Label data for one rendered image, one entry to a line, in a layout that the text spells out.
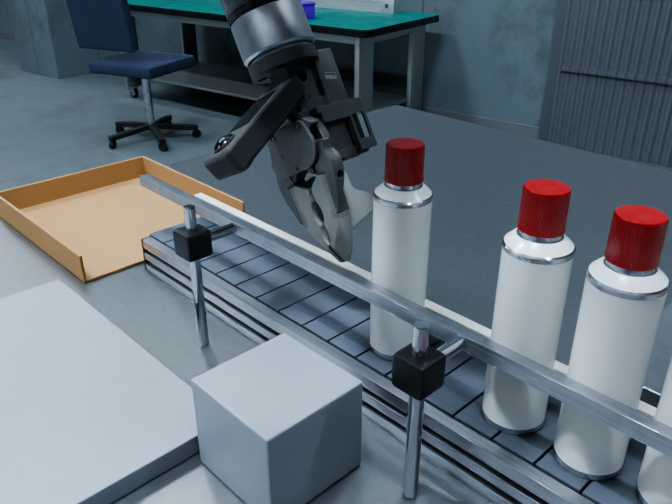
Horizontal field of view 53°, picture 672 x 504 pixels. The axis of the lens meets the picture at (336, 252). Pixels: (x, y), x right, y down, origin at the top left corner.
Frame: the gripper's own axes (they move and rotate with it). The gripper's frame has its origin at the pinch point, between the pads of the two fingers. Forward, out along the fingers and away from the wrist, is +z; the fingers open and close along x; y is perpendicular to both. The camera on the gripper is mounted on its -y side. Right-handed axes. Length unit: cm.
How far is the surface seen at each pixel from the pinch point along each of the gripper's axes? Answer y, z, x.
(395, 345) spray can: -1.7, 9.7, -5.6
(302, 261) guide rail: -4.0, -0.4, 0.3
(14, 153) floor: 85, -98, 361
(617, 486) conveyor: -1.5, 22.1, -23.4
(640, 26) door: 334, -36, 108
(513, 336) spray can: -2.7, 9.4, -19.9
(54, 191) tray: -3, -23, 60
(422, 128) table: 74, -13, 48
